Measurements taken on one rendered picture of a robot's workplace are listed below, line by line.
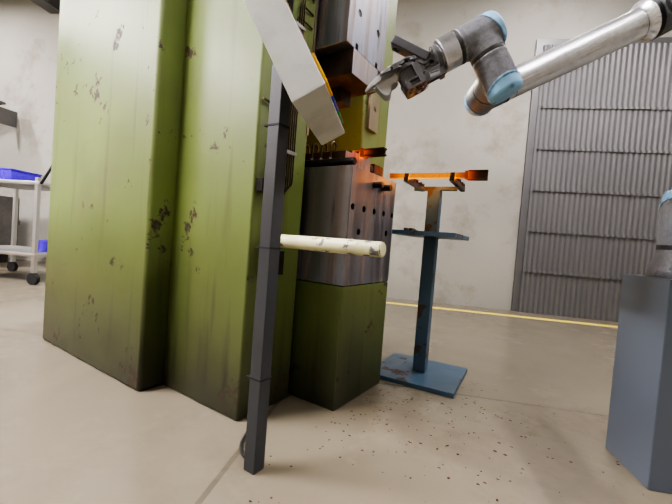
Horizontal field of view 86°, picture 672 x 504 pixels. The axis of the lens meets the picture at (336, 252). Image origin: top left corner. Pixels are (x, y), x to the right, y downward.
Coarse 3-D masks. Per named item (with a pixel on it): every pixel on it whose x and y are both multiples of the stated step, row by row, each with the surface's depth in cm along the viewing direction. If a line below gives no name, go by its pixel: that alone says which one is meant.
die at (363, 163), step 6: (342, 150) 139; (306, 156) 148; (318, 156) 145; (324, 156) 143; (336, 156) 140; (342, 156) 139; (348, 156) 140; (354, 156) 143; (360, 162) 148; (366, 162) 152; (366, 168) 152
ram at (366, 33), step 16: (320, 0) 139; (336, 0) 135; (352, 0) 133; (368, 0) 142; (384, 0) 153; (320, 16) 139; (336, 16) 135; (352, 16) 134; (368, 16) 143; (384, 16) 154; (320, 32) 139; (336, 32) 135; (352, 32) 135; (368, 32) 144; (384, 32) 155; (320, 48) 139; (336, 48) 138; (368, 48) 145; (384, 48) 156
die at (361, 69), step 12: (324, 60) 144; (336, 60) 141; (348, 60) 138; (360, 60) 141; (324, 72) 144; (336, 72) 141; (348, 72) 138; (360, 72) 142; (372, 72) 150; (336, 84) 148; (348, 84) 147; (360, 84) 146
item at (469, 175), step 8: (392, 176) 175; (400, 176) 174; (416, 176) 170; (424, 176) 168; (432, 176) 167; (440, 176) 165; (448, 176) 163; (456, 176) 162; (464, 176) 160; (472, 176) 160; (480, 176) 158
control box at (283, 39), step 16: (256, 0) 78; (272, 0) 77; (256, 16) 78; (272, 16) 77; (288, 16) 77; (272, 32) 77; (288, 32) 77; (272, 48) 77; (288, 48) 77; (304, 48) 76; (288, 64) 77; (304, 64) 76; (288, 80) 77; (304, 80) 76; (320, 80) 76; (304, 96) 77; (320, 96) 80; (304, 112) 84; (320, 112) 88; (336, 112) 92; (320, 128) 97; (336, 128) 102
